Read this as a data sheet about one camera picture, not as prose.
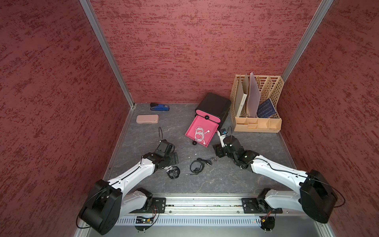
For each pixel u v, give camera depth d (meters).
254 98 1.01
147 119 1.10
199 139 0.95
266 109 1.03
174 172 0.84
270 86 1.03
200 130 0.97
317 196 0.41
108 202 0.40
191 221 0.77
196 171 0.85
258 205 0.65
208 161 0.90
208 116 0.93
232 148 0.63
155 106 1.18
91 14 0.73
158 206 0.75
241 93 0.87
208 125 1.00
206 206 0.76
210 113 0.92
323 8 0.71
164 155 0.67
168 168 0.85
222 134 0.74
